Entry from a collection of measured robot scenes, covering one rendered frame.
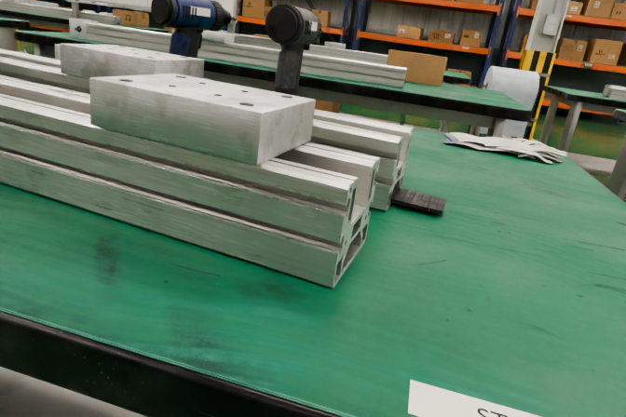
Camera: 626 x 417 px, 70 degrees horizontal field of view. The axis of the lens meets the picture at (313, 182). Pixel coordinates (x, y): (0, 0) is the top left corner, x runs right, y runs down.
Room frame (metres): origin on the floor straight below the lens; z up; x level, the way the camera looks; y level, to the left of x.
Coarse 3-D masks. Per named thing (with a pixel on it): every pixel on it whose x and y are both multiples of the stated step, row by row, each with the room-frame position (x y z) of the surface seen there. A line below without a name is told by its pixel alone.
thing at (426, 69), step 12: (120, 12) 4.94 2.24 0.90; (132, 12) 4.91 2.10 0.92; (132, 24) 4.91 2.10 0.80; (144, 24) 5.02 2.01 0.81; (396, 60) 2.52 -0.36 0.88; (408, 60) 2.50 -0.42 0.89; (420, 60) 2.49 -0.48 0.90; (432, 60) 2.47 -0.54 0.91; (444, 60) 2.45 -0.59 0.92; (408, 72) 2.50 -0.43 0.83; (420, 72) 2.48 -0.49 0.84; (432, 72) 2.46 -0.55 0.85; (432, 84) 2.46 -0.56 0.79; (324, 108) 4.14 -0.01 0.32; (336, 108) 4.30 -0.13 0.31
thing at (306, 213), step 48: (0, 96) 0.43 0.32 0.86; (48, 96) 0.49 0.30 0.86; (0, 144) 0.41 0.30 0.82; (48, 144) 0.39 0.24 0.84; (96, 144) 0.39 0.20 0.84; (144, 144) 0.36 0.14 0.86; (48, 192) 0.39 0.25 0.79; (96, 192) 0.37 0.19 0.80; (144, 192) 0.37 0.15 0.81; (192, 192) 0.34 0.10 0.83; (240, 192) 0.33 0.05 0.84; (288, 192) 0.33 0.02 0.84; (336, 192) 0.30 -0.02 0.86; (192, 240) 0.34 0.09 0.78; (240, 240) 0.33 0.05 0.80; (288, 240) 0.31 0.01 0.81; (336, 240) 0.30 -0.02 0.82
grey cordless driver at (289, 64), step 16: (272, 16) 0.72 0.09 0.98; (288, 16) 0.71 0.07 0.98; (304, 16) 0.74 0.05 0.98; (272, 32) 0.72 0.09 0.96; (288, 32) 0.71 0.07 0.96; (304, 32) 0.73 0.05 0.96; (320, 32) 0.84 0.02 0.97; (288, 48) 0.76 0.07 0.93; (304, 48) 0.78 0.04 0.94; (288, 64) 0.74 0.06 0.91; (288, 80) 0.74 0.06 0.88
